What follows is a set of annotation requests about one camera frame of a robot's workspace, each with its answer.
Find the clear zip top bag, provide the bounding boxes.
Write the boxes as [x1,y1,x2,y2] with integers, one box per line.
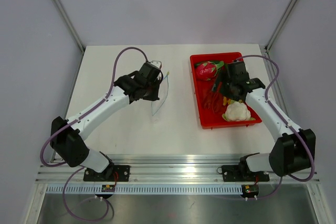
[151,71,170,117]

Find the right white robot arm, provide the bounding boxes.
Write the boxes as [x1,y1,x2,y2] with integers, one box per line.
[218,60,316,182]

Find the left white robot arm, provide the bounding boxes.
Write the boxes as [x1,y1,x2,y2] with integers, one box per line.
[50,61,163,182]

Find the yellow corn kernels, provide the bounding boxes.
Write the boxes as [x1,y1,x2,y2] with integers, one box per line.
[223,97,235,106]

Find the red crayfish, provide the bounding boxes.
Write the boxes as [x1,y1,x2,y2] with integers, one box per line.
[202,90,223,113]

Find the pink dragon fruit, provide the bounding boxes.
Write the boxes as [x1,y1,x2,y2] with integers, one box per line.
[194,61,224,81]

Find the red plastic tray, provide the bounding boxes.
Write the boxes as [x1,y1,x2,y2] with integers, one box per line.
[190,52,262,129]

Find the white cauliflower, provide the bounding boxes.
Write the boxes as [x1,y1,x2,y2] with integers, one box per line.
[222,102,251,122]

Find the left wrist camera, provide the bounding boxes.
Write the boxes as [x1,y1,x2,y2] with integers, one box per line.
[150,60,162,70]

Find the right aluminium frame post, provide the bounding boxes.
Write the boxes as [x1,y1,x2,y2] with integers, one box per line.
[265,0,299,52]

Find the aluminium frame post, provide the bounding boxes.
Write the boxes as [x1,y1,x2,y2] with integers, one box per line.
[51,0,86,56]
[265,0,299,52]

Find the aluminium mounting rail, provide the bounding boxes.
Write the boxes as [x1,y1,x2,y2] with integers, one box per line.
[35,154,321,185]

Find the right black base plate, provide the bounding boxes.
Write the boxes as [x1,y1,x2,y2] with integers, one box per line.
[216,165,270,183]

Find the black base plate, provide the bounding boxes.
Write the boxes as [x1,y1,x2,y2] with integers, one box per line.
[216,165,270,183]
[83,165,131,182]

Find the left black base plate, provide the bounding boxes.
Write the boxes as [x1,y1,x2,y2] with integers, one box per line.
[83,165,131,182]

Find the left aluminium frame post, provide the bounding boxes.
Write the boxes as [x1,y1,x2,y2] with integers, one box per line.
[51,0,86,56]

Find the white slotted cable duct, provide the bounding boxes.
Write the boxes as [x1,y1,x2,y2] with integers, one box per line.
[46,184,243,195]

